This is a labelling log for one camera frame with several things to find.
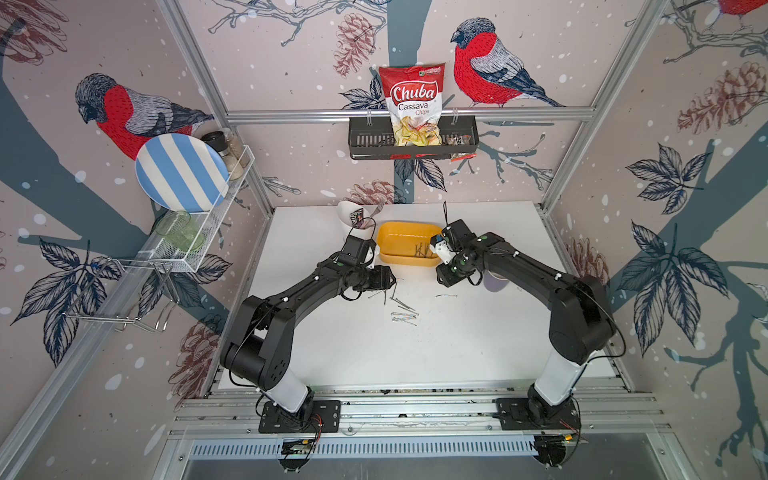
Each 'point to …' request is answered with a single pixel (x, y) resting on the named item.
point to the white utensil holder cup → (344, 211)
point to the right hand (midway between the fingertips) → (443, 273)
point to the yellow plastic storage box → (407, 243)
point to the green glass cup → (179, 228)
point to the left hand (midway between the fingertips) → (392, 275)
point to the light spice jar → (236, 159)
